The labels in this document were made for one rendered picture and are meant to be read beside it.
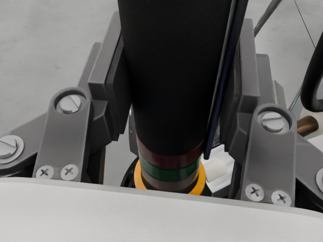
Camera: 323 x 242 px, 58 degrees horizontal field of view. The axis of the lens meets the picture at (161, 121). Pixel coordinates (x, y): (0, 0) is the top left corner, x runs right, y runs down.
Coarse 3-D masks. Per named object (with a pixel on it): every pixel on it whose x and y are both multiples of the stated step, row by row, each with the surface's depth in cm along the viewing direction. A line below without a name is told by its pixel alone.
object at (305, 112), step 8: (320, 40) 15; (320, 48) 15; (312, 56) 16; (320, 56) 15; (312, 64) 16; (320, 64) 16; (312, 72) 16; (320, 72) 16; (304, 80) 18; (312, 80) 17; (320, 80) 17; (304, 88) 18; (312, 88) 18; (304, 96) 19; (312, 96) 18; (304, 104) 20; (312, 104) 19; (320, 104) 21; (304, 112) 24; (312, 112) 23; (320, 112) 23; (320, 120) 23; (320, 128) 23
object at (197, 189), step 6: (138, 162) 18; (138, 168) 18; (138, 174) 17; (204, 174) 17; (138, 180) 17; (198, 180) 17; (204, 180) 17; (138, 186) 17; (144, 186) 17; (198, 186) 17; (192, 192) 17; (198, 192) 17
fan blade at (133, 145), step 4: (132, 108) 70; (132, 112) 70; (132, 116) 70; (132, 120) 71; (128, 124) 77; (132, 124) 71; (128, 128) 77; (132, 128) 72; (132, 132) 73; (132, 136) 74; (132, 140) 74; (136, 140) 70; (132, 144) 75; (136, 144) 71; (132, 148) 76; (136, 148) 72; (132, 152) 77; (136, 152) 73
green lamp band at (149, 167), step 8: (144, 160) 14; (200, 160) 15; (144, 168) 15; (152, 168) 14; (160, 168) 14; (184, 168) 14; (192, 168) 14; (160, 176) 14; (168, 176) 14; (176, 176) 14; (184, 176) 14
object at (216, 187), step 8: (216, 152) 22; (224, 152) 22; (208, 160) 21; (224, 160) 21; (232, 160) 21; (232, 168) 21; (224, 176) 20; (208, 184) 20; (216, 184) 20; (224, 184) 20; (208, 192) 20; (216, 192) 20; (224, 192) 21
